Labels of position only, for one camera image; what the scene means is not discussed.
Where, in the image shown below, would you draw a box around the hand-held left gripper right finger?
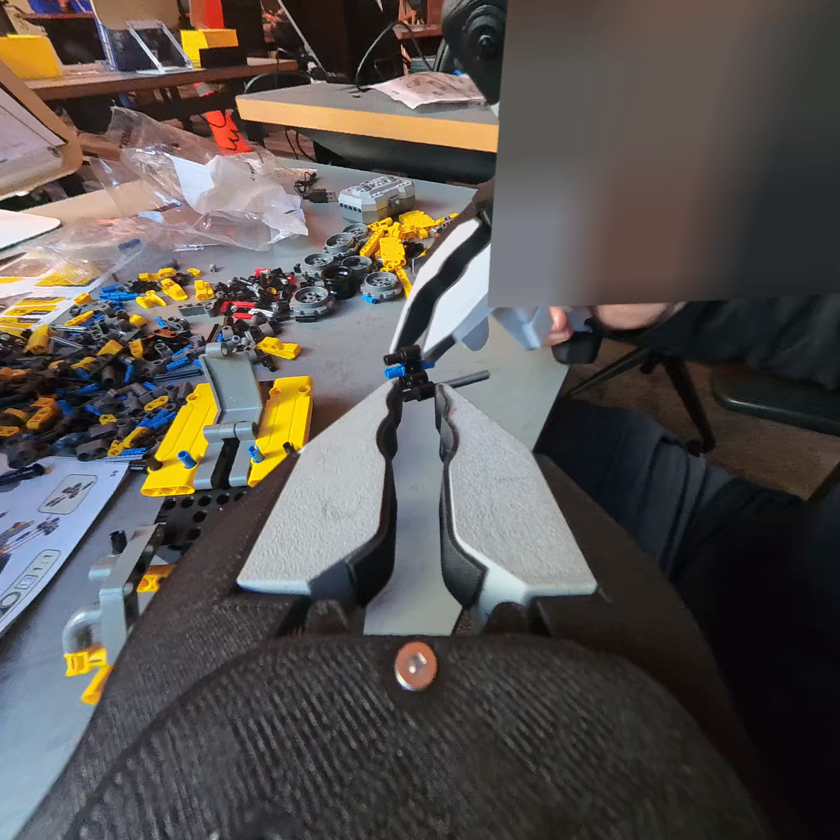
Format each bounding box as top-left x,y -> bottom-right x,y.
435,384 -> 599,630

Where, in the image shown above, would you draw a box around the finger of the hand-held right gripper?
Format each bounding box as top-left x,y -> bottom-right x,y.
420,244 -> 492,368
389,215 -> 488,358

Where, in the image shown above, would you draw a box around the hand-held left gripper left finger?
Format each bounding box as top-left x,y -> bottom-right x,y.
235,381 -> 401,606

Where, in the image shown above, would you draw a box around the black connector piece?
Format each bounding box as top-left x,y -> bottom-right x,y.
382,344 -> 439,403

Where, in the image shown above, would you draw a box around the person's right forearm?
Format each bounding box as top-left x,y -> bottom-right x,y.
591,302 -> 840,395

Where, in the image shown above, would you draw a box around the grey desk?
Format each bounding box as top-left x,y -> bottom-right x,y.
0,157 -> 568,834

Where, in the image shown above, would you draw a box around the person's right hand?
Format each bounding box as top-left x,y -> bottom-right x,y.
545,303 -> 670,347

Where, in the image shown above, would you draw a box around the person's grey trousers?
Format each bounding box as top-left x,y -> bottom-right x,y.
535,397 -> 736,578

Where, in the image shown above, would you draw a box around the printed paper sheet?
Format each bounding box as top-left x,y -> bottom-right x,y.
367,71 -> 490,109

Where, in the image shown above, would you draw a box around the yellow grey brick vehicle model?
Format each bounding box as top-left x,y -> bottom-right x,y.
62,341 -> 316,706

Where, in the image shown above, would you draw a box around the dark table with wooden edge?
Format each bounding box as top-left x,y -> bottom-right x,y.
235,82 -> 500,185

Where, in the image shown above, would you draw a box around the black rounded device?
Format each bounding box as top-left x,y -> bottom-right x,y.
438,0 -> 508,106

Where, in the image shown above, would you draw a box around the crumpled clear plastic bag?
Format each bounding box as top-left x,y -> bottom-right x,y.
171,147 -> 309,253

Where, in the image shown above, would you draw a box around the pile of loose building pieces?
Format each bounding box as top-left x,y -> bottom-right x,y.
0,210 -> 460,470

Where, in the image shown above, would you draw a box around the black office chair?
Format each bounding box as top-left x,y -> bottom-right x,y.
567,341 -> 840,454

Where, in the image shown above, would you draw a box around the open instruction booklet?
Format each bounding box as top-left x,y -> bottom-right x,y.
0,456 -> 129,634

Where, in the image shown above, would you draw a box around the person's black jacket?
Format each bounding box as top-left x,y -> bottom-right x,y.
656,479 -> 840,840

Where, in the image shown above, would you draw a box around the yellow black sticker sheet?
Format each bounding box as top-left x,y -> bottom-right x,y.
0,262 -> 99,329

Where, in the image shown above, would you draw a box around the white flat stand base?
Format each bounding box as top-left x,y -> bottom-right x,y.
0,209 -> 62,252

